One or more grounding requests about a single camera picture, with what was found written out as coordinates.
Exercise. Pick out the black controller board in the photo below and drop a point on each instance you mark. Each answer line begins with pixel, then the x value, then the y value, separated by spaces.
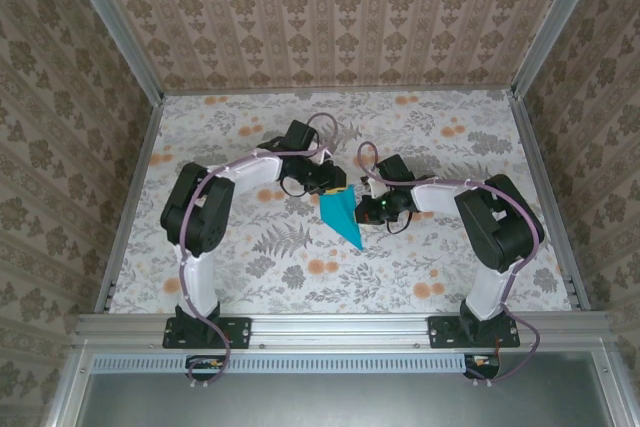
pixel 200 372
pixel 487 372

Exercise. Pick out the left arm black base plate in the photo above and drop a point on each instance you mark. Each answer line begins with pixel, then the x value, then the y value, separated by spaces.
pixel 240 332

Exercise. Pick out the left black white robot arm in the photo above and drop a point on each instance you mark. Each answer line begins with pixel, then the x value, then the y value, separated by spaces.
pixel 210 227

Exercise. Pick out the thin aluminium edge rail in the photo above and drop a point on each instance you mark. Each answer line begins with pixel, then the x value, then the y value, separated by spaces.
pixel 340 91

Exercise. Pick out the blue paper sheet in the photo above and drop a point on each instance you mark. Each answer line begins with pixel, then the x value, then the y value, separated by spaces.
pixel 340 217

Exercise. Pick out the aluminium side rail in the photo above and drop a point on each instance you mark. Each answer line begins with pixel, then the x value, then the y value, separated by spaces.
pixel 531 147
pixel 132 197

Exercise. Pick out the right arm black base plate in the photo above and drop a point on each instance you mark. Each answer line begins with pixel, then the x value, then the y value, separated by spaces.
pixel 440 332

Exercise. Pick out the aluminium frame post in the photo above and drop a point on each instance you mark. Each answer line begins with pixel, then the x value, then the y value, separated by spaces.
pixel 114 22
pixel 557 22

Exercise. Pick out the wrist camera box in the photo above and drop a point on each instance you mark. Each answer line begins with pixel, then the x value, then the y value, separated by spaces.
pixel 301 134
pixel 391 167

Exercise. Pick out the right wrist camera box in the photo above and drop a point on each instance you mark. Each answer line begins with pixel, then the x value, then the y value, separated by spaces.
pixel 391 167

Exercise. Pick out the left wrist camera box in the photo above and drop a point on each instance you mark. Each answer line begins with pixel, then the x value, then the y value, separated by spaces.
pixel 301 134

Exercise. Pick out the aluminium mounting rail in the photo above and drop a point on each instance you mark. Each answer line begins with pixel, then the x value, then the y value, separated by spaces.
pixel 340 329

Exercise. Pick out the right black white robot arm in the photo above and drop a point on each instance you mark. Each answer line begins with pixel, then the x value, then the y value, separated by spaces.
pixel 500 242

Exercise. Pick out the floral patterned table covering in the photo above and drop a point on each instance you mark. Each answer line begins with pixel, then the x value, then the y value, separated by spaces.
pixel 350 297

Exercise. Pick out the grey metal panel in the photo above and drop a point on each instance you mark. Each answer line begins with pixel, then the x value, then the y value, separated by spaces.
pixel 340 402

